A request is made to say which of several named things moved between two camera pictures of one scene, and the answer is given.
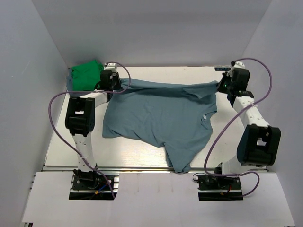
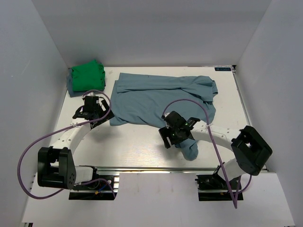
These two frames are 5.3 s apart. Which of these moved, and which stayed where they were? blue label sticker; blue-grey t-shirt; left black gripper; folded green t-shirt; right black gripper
Moved: blue-grey t-shirt; right black gripper; left black gripper
Stayed: folded green t-shirt; blue label sticker
